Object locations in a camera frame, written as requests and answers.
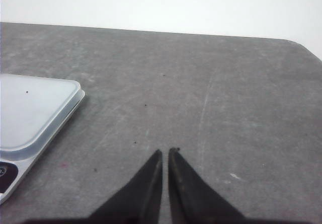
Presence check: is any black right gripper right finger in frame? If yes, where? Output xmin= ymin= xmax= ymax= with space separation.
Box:
xmin=168 ymin=147 xmax=247 ymax=223

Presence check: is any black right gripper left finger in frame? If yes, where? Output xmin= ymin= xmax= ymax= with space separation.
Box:
xmin=89 ymin=150 xmax=163 ymax=223

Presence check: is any silver digital kitchen scale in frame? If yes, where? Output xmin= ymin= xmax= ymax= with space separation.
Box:
xmin=1 ymin=73 xmax=85 ymax=203

